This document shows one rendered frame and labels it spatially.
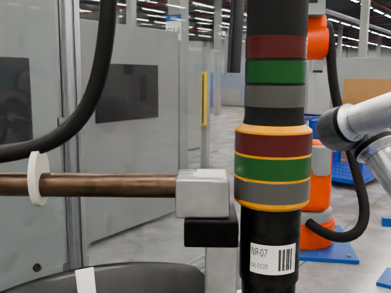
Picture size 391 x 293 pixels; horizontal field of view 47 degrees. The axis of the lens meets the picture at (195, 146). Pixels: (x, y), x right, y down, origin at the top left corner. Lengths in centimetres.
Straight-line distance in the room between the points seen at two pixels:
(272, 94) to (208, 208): 7
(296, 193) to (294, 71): 6
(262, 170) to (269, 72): 5
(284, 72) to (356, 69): 1080
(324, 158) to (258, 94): 393
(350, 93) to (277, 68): 821
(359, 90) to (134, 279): 804
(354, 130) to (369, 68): 984
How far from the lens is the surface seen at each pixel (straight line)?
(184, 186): 25
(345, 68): 1111
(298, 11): 25
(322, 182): 423
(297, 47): 24
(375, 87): 830
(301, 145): 24
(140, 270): 46
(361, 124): 111
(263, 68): 24
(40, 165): 27
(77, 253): 112
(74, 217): 109
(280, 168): 24
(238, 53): 27
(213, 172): 26
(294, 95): 24
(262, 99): 24
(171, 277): 46
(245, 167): 25
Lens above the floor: 161
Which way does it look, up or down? 9 degrees down
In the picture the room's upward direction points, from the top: straight up
